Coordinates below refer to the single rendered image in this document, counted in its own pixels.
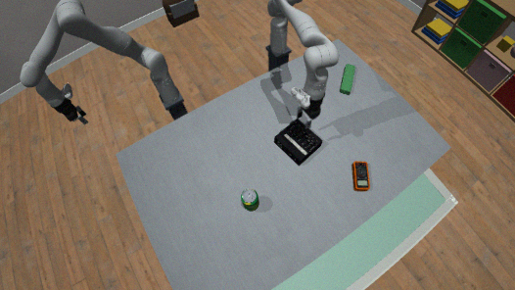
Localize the orange pocket multimeter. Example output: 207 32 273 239
352 162 370 191

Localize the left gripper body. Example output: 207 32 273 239
291 83 326 119

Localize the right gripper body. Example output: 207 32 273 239
46 83 78 121

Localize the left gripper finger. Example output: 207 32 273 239
297 106 303 119
305 116 318 129

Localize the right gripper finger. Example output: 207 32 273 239
76 106 86 116
73 115 88 125

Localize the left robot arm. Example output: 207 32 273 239
267 0 339 90

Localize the green rectangular block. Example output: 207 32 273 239
340 64 355 95

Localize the green drink can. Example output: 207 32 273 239
241 189 259 211

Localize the black lighting desk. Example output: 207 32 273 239
274 119 323 165

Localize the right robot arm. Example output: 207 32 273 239
20 0 179 104

